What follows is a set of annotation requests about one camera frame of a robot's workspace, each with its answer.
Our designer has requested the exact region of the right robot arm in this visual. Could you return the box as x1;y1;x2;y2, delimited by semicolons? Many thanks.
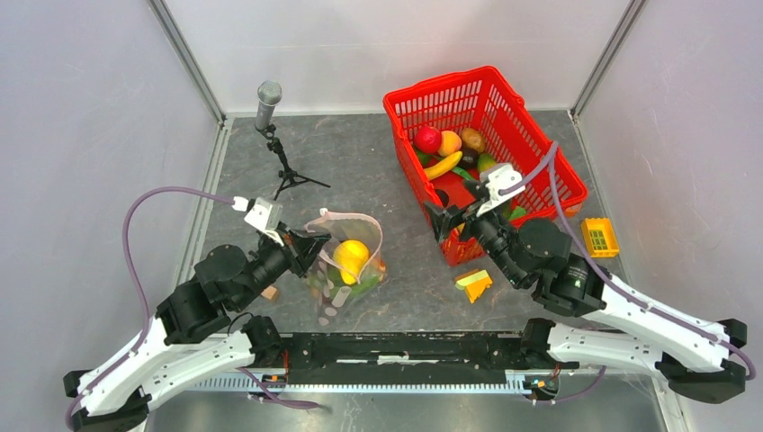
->
424;181;753;404

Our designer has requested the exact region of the red plastic shopping basket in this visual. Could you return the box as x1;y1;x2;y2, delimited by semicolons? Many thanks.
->
382;66;588;266

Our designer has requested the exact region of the dark toy plum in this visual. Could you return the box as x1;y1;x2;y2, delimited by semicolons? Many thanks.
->
458;148;480;170

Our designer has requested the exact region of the brown toy potato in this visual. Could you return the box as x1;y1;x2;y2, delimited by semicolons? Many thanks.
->
461;128;487;153

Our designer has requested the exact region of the red toy apple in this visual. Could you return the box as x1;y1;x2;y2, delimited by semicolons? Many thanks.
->
412;125;442;155

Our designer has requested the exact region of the yellow toy banana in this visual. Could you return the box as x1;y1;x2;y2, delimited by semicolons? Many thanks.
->
424;151;462;180

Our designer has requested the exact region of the green chili pepper toy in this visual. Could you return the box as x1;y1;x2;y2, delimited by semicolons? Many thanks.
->
452;166;475;181

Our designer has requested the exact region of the yellow toy crate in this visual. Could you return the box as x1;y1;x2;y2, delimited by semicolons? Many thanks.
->
580;218;620;258

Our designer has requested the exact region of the yellow toy cheese wedge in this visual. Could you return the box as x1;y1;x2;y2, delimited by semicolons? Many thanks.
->
454;269;493;303

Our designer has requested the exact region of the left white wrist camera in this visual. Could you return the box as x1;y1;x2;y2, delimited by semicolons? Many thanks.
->
231;196;284;246

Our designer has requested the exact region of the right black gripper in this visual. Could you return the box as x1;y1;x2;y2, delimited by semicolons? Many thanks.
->
421;179;525;287

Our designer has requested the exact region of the orange toy tomato slice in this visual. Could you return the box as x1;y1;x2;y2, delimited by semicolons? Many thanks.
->
563;202;583;218

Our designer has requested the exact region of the orange toy fruit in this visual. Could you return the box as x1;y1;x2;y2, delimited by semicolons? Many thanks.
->
437;130;462;157

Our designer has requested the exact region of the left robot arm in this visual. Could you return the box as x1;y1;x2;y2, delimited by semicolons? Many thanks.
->
63;224;331;431

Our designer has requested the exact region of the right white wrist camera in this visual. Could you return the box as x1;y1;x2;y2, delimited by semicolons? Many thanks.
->
477;163;526;217

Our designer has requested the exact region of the clear zip top bag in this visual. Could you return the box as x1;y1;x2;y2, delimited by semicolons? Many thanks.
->
304;208;387;328

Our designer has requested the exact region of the microphone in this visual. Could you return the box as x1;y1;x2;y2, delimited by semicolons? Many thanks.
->
255;80;331;201

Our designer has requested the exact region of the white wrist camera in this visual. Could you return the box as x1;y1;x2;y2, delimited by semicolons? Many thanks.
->
477;163;526;217
231;196;284;246

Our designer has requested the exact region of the green toy bean pod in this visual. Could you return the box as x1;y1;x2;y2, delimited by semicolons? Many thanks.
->
328;267;383;300

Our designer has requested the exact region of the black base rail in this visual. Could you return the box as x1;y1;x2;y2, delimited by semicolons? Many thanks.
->
246;331;561;387

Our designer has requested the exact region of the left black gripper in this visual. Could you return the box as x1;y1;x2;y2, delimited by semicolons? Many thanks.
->
235;220;334;310

